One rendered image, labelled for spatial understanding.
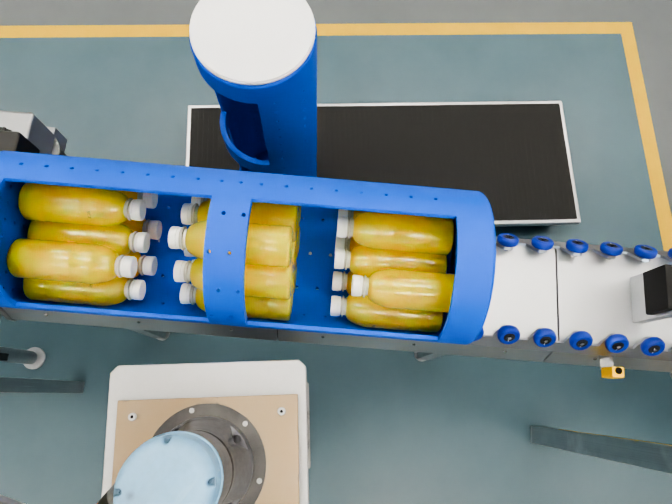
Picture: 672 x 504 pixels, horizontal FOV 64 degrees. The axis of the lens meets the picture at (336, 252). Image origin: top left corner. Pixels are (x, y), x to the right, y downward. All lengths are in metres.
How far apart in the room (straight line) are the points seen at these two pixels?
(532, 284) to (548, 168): 1.08
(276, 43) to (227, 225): 0.52
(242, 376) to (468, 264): 0.41
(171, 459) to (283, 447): 0.25
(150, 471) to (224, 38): 0.91
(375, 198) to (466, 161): 1.29
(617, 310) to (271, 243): 0.78
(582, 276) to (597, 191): 1.23
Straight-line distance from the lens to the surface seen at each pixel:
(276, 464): 0.91
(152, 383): 0.95
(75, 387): 2.17
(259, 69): 1.24
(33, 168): 1.04
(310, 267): 1.13
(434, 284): 0.96
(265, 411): 0.91
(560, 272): 1.28
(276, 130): 1.40
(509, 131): 2.29
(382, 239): 0.96
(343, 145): 2.13
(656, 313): 1.25
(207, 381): 0.93
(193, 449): 0.70
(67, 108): 2.59
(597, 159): 2.56
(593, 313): 1.29
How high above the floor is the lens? 2.06
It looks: 75 degrees down
